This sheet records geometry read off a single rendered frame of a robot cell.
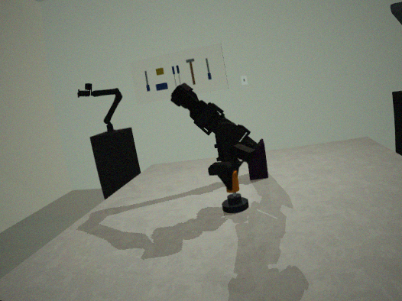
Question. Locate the orange knob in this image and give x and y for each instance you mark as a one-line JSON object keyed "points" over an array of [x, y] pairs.
{"points": [[235, 185]]}

